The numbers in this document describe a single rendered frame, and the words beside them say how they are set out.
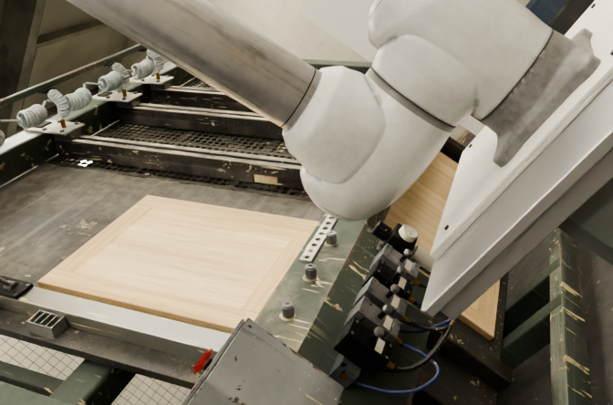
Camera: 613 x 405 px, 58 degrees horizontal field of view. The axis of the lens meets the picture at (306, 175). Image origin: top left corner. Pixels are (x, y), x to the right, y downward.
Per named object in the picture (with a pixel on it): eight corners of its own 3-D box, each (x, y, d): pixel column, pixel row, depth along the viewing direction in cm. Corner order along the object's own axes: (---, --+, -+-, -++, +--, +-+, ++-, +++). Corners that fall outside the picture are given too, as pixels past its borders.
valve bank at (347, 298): (447, 411, 90) (327, 324, 91) (399, 448, 98) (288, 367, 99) (478, 244, 131) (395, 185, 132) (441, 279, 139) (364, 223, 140)
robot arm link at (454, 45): (565, 25, 67) (418, -77, 69) (469, 143, 74) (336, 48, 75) (543, 25, 83) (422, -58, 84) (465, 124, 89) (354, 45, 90)
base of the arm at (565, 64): (590, 25, 83) (559, 4, 83) (602, 63, 65) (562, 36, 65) (509, 115, 93) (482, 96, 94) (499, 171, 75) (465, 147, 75)
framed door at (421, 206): (489, 340, 173) (493, 337, 172) (345, 238, 175) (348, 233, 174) (505, 202, 247) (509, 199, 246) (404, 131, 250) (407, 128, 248)
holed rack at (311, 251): (311, 263, 126) (311, 261, 125) (298, 261, 127) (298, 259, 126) (432, 65, 262) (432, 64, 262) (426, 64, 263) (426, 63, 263)
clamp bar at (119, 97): (372, 150, 190) (372, 83, 179) (94, 121, 230) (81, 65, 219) (379, 140, 198) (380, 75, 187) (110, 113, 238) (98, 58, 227)
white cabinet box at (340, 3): (532, 93, 462) (331, -45, 471) (487, 143, 494) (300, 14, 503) (533, 73, 513) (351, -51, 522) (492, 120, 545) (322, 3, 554)
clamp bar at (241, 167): (342, 198, 161) (340, 121, 150) (31, 155, 201) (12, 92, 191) (352, 183, 169) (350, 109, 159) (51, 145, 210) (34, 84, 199)
